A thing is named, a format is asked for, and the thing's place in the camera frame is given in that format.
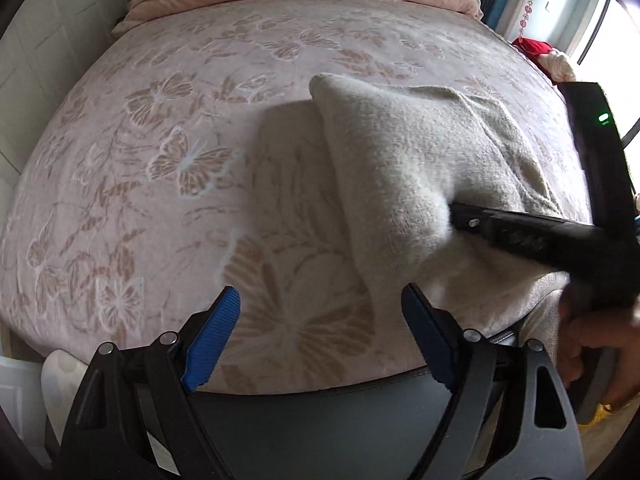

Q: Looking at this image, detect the yellow cloth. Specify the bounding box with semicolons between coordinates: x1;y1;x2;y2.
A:
580;400;621;428

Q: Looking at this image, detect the white low cabinet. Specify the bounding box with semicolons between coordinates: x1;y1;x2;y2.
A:
0;356;48;441

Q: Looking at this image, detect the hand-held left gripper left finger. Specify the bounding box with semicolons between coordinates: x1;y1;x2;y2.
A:
59;286;242;480

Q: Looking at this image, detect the white wardrobe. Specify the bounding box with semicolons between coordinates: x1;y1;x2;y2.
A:
0;0;151;196

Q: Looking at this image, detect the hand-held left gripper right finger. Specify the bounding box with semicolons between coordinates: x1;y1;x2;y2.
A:
401;282;586;480

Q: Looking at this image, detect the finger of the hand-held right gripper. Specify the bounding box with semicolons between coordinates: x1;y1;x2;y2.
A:
449;201;608;273

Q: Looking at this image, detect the window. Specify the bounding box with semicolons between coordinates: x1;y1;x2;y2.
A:
570;0;640;126

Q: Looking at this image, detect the cream sweater with black hearts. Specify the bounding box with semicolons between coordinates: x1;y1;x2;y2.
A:
309;72;601;343

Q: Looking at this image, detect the white rounded object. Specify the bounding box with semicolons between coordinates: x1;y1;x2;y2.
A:
41;350;88;418

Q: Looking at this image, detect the red cloth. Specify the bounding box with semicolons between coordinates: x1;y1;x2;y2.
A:
511;36;553;61

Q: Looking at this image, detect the bed with floral pink blanket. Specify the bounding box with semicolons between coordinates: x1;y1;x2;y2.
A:
0;0;608;393

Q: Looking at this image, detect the cream cloth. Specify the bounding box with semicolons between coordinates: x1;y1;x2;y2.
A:
539;50;578;82

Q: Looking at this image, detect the hanging red bead ornament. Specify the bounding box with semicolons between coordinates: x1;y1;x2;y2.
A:
517;0;540;38

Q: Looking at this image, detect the person's right hand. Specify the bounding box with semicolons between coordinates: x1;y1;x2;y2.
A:
559;285;640;411

